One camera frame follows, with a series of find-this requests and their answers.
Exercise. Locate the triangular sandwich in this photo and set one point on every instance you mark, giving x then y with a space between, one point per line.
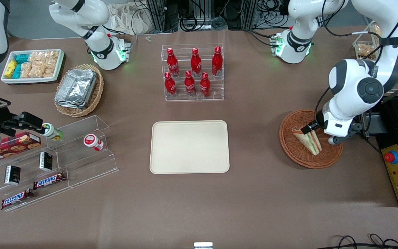
309 141

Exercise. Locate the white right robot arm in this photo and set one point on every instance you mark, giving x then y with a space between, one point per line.
102 48

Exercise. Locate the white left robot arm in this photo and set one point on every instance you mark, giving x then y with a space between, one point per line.
354 83

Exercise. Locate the brown round wicker basket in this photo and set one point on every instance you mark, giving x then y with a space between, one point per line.
295 152

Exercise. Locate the white rectangular snack tray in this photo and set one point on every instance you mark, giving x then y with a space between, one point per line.
60 67

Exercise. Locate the tan oval wicker basket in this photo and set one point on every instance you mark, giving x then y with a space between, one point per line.
97 91

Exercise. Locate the beige plastic tray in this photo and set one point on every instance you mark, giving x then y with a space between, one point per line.
189 147

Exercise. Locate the green capped drink bottle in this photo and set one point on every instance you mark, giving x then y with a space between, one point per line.
51 131

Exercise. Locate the red tartan cookie box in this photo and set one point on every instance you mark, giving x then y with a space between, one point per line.
16 143

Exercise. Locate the small black box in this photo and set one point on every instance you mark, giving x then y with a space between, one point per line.
12 174
46 161

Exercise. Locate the teal snack packet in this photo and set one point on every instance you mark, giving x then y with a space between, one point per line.
17 71
22 58

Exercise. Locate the yellow snack packet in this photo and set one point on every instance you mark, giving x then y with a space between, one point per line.
10 68

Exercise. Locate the clear bag of crackers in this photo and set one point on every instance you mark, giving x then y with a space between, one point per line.
26 70
50 68
43 56
37 70

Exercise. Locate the black countertop appliance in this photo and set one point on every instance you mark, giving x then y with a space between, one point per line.
392 117

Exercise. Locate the stack of foil trays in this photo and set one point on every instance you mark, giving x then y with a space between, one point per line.
76 88

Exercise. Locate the red emergency stop button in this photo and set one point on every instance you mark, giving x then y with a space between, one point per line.
391 157

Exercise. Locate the snickers chocolate bar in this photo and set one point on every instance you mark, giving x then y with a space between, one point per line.
48 180
16 199

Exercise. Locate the clear acrylic stepped display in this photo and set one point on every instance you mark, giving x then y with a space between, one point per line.
81 162

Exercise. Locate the red capped drink bottle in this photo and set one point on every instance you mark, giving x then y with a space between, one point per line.
92 141

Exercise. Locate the bagged fried snack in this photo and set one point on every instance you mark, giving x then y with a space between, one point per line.
365 50
377 29

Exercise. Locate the clear acrylic bottle rack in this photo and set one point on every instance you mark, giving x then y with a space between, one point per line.
216 93

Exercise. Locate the red cola bottle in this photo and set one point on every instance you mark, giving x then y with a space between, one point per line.
217 62
196 64
170 85
189 84
205 86
172 64

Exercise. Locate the beige cloth bag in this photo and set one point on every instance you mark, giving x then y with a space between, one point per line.
130 19

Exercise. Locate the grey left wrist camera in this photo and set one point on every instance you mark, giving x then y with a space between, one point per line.
344 137

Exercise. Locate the aluminium frame post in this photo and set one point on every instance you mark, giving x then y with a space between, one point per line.
159 15

